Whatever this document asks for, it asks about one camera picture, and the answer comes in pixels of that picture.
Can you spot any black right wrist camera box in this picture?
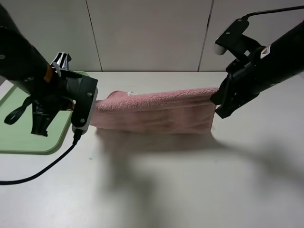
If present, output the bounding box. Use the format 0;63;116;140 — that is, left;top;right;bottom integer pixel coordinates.
214;18;261;61

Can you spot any black right camera cable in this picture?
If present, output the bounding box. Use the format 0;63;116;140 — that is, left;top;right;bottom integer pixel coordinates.
241;6;304;20

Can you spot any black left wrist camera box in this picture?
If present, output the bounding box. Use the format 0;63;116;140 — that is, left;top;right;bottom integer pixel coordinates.
71;76;98;134

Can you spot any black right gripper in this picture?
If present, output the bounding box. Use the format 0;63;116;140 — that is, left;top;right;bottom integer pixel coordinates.
210;59;263;119

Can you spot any black camera cable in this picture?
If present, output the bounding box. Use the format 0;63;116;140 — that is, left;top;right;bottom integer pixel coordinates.
241;6;304;20
0;95;83;185

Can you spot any pink terry towel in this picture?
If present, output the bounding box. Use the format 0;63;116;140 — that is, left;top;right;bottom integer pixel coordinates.
90;88;217;134

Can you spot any black left camera cable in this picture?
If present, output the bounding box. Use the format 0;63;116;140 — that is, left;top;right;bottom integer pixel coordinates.
0;95;83;185

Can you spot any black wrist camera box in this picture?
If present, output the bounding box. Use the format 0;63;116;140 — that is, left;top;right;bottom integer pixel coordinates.
71;76;98;134
214;18;261;61

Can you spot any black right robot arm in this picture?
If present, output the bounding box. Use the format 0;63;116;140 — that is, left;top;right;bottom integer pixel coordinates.
211;19;304;119

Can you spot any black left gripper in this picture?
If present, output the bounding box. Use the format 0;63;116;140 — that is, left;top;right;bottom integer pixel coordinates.
23;52;83;137

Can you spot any green plastic tray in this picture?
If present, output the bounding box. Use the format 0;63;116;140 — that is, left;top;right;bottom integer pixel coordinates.
0;70;90;154

